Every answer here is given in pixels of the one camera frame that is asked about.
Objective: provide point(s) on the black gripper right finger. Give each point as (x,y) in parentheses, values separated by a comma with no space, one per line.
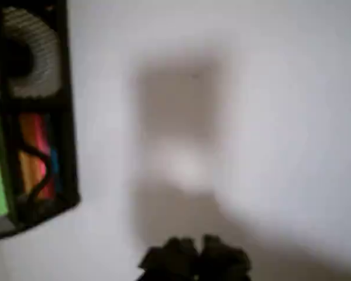
(222,260)

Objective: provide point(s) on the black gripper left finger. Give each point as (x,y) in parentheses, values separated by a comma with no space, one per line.
(169,260)

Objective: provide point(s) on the black mesh desk organizer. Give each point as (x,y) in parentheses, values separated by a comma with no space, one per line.
(67,117)

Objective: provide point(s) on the coloured sticky flags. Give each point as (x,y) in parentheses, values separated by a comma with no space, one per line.
(35,152)

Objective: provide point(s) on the white tape roll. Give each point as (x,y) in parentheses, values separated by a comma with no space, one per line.
(42,49)

